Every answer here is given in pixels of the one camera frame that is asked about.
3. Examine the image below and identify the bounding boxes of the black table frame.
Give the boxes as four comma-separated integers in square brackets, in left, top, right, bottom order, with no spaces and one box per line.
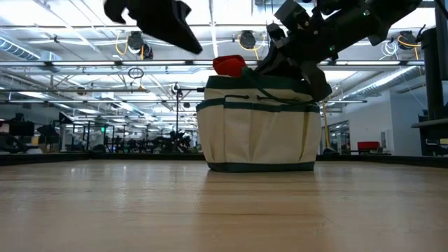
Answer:
[0,152,448,168]

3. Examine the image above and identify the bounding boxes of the black ceiling cord reel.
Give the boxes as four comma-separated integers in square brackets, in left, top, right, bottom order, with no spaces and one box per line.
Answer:
[239,30,258,50]
[397,30,421,50]
[126,30,154,61]

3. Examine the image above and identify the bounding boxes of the black background gantry frame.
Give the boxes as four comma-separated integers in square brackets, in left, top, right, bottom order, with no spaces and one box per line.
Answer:
[176,87,207,155]

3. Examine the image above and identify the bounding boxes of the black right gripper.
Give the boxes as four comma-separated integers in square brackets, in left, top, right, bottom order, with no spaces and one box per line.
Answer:
[254,10,381,102]

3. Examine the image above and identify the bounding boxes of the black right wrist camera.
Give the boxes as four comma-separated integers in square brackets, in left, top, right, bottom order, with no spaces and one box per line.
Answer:
[274,0,309,28]

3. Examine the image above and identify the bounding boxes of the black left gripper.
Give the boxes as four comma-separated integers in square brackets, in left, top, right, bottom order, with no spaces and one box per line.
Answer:
[104,0,203,55]

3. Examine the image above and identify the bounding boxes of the black hanging cable loop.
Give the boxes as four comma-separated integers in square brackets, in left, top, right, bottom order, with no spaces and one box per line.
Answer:
[127,66,145,80]

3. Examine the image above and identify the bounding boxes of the red chair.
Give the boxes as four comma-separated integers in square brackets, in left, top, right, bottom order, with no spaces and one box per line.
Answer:
[356,141,382,152]

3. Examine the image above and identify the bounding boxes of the grey side desk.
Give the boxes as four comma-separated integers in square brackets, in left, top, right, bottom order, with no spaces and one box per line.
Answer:
[411,118,448,158]

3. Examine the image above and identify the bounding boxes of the black monitor stand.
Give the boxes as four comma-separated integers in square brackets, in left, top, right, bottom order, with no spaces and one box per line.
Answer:
[421,0,448,122]

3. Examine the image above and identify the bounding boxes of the white ventilation duct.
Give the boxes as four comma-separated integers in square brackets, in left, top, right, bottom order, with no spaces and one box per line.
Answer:
[0,36,63,63]

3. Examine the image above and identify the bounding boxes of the silver ventilation duct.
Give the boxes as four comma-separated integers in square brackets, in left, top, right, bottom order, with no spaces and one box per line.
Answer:
[351,65,426,98]

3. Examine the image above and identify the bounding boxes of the red black gardening glove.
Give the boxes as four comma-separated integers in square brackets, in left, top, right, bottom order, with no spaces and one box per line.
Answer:
[212,55,248,78]

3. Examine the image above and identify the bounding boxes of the cream green-trimmed gardening bag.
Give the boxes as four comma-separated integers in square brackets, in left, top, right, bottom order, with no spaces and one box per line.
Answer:
[195,68,322,173]

